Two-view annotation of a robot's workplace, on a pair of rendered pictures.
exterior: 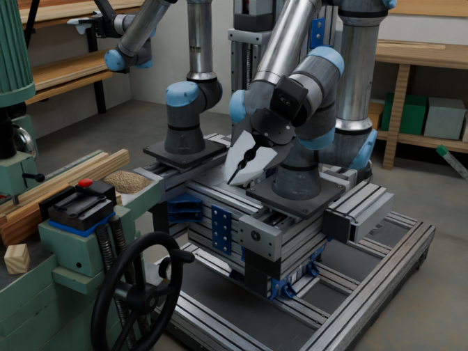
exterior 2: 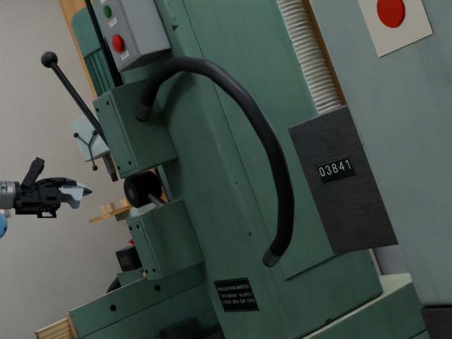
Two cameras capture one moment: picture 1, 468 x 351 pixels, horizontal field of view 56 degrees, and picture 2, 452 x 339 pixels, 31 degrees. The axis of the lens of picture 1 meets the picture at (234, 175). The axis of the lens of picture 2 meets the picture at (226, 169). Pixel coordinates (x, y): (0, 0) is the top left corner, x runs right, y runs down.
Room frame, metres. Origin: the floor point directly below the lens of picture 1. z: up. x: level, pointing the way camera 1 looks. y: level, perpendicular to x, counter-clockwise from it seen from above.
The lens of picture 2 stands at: (2.27, 1.48, 1.12)
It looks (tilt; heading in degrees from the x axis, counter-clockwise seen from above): 1 degrees down; 212
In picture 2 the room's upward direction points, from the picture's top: 20 degrees counter-clockwise
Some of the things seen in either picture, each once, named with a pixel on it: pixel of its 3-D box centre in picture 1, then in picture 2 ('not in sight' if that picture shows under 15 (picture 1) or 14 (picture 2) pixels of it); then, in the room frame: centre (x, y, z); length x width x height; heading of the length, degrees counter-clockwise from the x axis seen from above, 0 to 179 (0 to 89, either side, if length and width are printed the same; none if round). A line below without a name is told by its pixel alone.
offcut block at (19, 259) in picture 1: (17, 258); not in sight; (0.71, 0.43, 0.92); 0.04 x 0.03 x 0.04; 13
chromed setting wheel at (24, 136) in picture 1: (17, 146); not in sight; (1.04, 0.55, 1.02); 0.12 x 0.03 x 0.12; 63
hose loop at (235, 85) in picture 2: not in sight; (216, 163); (1.18, 0.80, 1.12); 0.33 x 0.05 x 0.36; 63
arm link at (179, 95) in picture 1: (183, 103); not in sight; (1.52, 0.18, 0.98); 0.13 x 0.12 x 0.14; 153
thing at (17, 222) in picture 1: (40, 216); not in sight; (0.86, 0.44, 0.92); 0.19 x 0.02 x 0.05; 153
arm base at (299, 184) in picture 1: (297, 173); not in sight; (1.19, -0.19, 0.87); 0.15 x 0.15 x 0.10
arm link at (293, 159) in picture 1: (302, 138); not in sight; (1.19, -0.20, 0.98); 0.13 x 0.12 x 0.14; 64
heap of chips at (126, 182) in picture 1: (125, 178); not in sight; (1.07, 0.30, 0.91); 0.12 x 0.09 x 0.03; 63
